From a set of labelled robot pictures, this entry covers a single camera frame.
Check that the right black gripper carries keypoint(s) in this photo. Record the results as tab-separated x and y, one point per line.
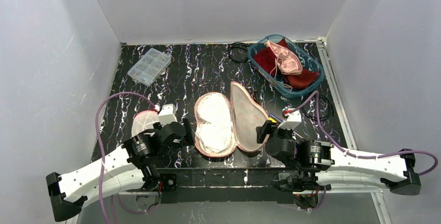
263	132

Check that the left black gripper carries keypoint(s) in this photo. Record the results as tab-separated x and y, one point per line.
186	131

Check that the floral mesh laundry bag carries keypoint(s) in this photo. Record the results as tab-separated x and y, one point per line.
245	115

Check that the white bra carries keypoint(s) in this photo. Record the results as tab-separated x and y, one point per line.
212	111

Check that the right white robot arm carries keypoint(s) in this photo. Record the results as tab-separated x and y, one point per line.
317	165

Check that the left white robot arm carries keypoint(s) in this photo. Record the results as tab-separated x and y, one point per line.
131	166

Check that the white round mesh laundry bag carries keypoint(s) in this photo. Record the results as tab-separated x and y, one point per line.
142	121

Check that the pink bra in basin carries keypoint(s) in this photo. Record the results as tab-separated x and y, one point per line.
286	61

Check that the black yellow screwdriver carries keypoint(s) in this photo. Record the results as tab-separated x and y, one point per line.
256	97

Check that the teal plastic basin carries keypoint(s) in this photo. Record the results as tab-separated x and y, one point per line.
278	82

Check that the clear plastic compartment box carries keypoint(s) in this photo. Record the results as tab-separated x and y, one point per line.
149	67

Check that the dark red cloth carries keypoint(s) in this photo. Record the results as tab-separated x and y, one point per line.
266	60

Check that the yellow handled screwdriver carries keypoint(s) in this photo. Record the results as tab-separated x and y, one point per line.
273	120

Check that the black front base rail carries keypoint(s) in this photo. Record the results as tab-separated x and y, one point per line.
178	185

